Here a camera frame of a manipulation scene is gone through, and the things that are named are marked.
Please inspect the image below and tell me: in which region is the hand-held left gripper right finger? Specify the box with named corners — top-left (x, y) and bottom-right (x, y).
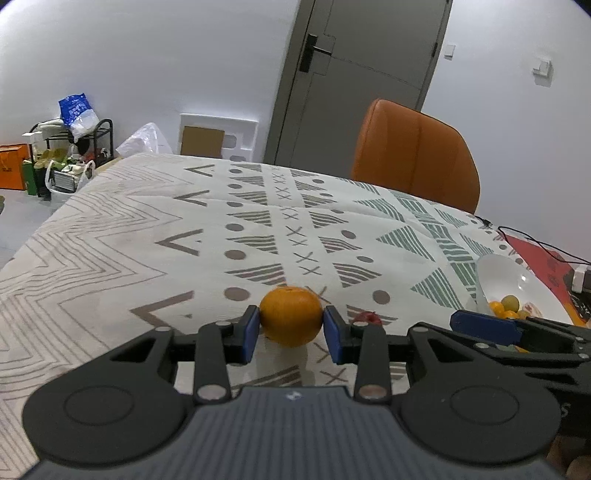
top-left (323, 305), bottom-right (467, 401)

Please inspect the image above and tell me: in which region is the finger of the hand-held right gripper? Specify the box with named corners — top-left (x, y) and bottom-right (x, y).
top-left (466, 340), bottom-right (591, 389)
top-left (450, 310), bottom-right (532, 346)

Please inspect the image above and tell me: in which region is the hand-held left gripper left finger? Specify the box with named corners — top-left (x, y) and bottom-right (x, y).
top-left (110, 305), bottom-right (260, 404)

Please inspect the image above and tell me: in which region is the large orange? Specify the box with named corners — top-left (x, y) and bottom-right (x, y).
top-left (259, 286), bottom-right (323, 348)

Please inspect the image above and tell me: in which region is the white bowl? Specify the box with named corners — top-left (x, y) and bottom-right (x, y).
top-left (475, 254), bottom-right (575, 325)

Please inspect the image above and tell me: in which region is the white power adapter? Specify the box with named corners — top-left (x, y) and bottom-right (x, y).
top-left (571, 264), bottom-right (591, 294)

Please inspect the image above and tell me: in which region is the red mat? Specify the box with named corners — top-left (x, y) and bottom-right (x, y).
top-left (496, 233), bottom-right (591, 324)

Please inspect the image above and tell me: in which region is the patterned tablecloth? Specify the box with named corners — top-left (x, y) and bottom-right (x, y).
top-left (0, 154), bottom-right (591, 467)

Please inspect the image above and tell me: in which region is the orange leather chair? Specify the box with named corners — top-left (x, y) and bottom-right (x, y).
top-left (351, 98), bottom-right (481, 214)

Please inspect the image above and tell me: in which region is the brown cardboard sheet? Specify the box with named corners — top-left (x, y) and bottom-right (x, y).
top-left (181, 126), bottom-right (225, 157)

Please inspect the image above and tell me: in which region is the white foam packaging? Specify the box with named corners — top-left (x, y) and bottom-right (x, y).
top-left (178, 113), bottom-right (258, 163)

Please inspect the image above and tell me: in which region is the white plastic bag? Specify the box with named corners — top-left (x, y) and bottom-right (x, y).
top-left (115, 122), bottom-right (174, 158)

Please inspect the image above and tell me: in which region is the white storage basket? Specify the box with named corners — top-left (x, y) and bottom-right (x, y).
top-left (44, 159), bottom-right (95, 202)

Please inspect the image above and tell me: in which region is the black metal rack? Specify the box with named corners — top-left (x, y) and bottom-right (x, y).
top-left (30, 119), bottom-right (114, 168)

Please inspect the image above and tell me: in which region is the grey door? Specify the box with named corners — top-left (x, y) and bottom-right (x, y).
top-left (265, 0), bottom-right (453, 178)

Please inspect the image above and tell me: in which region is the green box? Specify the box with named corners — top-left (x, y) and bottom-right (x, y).
top-left (23, 161), bottom-right (42, 195)

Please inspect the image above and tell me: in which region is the blue plastic bag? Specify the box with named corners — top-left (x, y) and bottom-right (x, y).
top-left (58, 93), bottom-right (100, 141)

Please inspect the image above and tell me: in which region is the black door lock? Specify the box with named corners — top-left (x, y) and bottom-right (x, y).
top-left (298, 34), bottom-right (333, 73)

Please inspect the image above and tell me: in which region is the orange paper bag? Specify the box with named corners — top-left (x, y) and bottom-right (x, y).
top-left (0, 144), bottom-right (32, 191)

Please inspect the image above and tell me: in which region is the white box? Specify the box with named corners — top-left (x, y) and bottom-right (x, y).
top-left (22, 120), bottom-right (70, 139)

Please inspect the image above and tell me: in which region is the black cable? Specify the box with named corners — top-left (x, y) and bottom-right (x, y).
top-left (475, 215), bottom-right (591, 269)

